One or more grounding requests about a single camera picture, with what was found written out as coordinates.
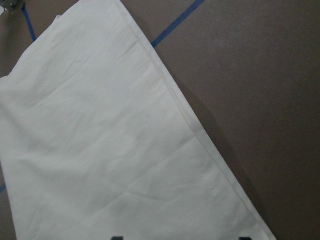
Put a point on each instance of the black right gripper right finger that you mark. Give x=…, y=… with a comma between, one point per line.
x=244, y=238

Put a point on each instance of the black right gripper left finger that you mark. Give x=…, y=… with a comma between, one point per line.
x=117, y=238

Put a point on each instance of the cream cat print t-shirt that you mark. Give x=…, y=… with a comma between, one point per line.
x=97, y=141

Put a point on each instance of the brown paper table cover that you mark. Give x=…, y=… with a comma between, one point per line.
x=250, y=70

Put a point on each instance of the aluminium frame post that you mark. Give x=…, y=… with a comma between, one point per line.
x=11, y=5

